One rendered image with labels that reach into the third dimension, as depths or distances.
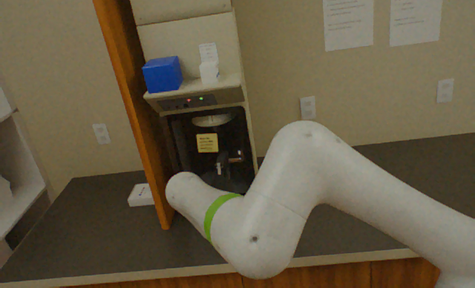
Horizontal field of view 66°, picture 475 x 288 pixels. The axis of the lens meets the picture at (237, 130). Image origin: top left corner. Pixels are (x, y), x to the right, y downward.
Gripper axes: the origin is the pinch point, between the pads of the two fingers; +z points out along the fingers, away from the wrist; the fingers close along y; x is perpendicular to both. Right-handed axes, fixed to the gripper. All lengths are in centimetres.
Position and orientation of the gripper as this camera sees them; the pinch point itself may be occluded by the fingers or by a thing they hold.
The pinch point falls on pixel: (224, 159)
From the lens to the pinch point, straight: 136.8
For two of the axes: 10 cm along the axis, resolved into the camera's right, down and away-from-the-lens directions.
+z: 0.4, -4.4, 9.0
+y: -1.5, -8.9, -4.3
